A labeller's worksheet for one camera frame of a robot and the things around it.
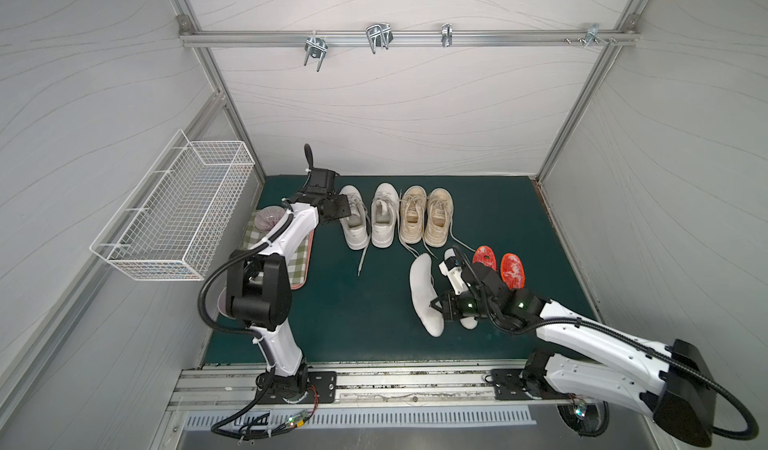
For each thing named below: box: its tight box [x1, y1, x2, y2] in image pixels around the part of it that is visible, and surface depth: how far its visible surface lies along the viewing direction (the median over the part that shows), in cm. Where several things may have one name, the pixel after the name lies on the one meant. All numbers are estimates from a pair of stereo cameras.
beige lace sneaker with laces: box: [424, 187, 476, 253], surface depth 103 cm
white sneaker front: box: [371, 182, 400, 248], surface depth 101 cm
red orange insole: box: [472, 245, 497, 271], surface depth 100 cm
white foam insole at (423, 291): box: [409, 253, 445, 338], surface depth 81 cm
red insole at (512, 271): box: [500, 252, 526, 290], surface depth 96 cm
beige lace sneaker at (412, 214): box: [399, 185, 427, 244], surface depth 103 cm
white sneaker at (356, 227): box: [339, 185, 371, 277], surface depth 101 cm
